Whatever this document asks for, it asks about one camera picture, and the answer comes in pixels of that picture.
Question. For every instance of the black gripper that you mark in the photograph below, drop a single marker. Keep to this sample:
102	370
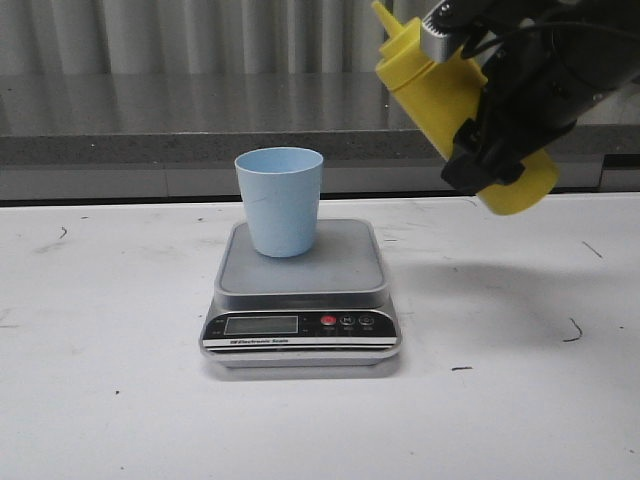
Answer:
553	61

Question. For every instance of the yellow squeeze bottle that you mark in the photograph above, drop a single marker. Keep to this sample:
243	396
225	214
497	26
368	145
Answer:
439	97

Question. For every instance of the light blue plastic cup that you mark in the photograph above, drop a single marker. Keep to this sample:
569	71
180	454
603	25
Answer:
280	190

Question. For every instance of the silver electronic kitchen scale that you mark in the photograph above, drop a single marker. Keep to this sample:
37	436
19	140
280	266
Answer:
329	307

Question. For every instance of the grey stone counter ledge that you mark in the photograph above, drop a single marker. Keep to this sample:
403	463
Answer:
166	137

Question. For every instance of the white pleated curtain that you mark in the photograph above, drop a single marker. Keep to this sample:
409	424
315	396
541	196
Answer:
188	37

